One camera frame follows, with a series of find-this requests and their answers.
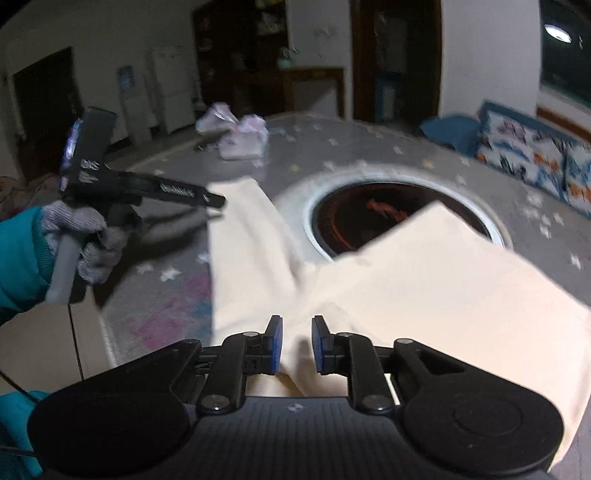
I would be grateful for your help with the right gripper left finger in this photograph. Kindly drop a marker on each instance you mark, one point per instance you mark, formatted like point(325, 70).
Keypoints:
point(227, 367)

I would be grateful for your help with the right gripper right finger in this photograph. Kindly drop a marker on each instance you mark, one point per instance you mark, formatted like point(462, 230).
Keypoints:
point(356, 358)

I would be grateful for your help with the cream garment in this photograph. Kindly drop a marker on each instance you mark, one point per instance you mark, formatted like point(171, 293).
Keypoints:
point(432, 279)

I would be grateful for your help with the teal left sleeve forearm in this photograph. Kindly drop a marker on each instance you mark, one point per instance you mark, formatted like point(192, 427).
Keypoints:
point(26, 269)

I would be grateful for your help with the grey gloved left hand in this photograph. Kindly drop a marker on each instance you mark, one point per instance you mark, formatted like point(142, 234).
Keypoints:
point(103, 245)

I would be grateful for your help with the grey star tablecloth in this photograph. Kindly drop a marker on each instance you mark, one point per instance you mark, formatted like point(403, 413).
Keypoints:
point(160, 292)

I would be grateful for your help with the white refrigerator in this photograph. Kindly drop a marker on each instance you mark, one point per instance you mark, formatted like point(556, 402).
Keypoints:
point(173, 88)

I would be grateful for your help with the round black induction cooker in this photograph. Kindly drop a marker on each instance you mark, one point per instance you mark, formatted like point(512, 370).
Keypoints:
point(350, 216)

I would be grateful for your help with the wooden side cabinet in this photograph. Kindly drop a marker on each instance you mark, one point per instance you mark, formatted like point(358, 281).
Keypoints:
point(315, 89)

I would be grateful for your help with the blue sofa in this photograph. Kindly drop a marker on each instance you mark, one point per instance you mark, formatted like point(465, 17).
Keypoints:
point(461, 133)

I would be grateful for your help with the left butterfly pillow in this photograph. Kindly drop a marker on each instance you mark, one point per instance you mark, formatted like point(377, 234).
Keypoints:
point(533, 156)

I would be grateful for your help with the butterfly pillow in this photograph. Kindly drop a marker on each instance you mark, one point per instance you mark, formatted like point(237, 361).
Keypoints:
point(578, 177)
point(533, 156)

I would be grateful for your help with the right butterfly pillow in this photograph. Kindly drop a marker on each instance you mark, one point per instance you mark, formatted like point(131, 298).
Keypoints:
point(578, 177)

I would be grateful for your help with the dark wooden door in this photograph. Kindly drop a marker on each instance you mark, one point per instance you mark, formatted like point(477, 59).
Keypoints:
point(397, 52)

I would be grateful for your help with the dark window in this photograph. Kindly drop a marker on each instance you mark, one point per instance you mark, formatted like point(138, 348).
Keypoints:
point(566, 48)

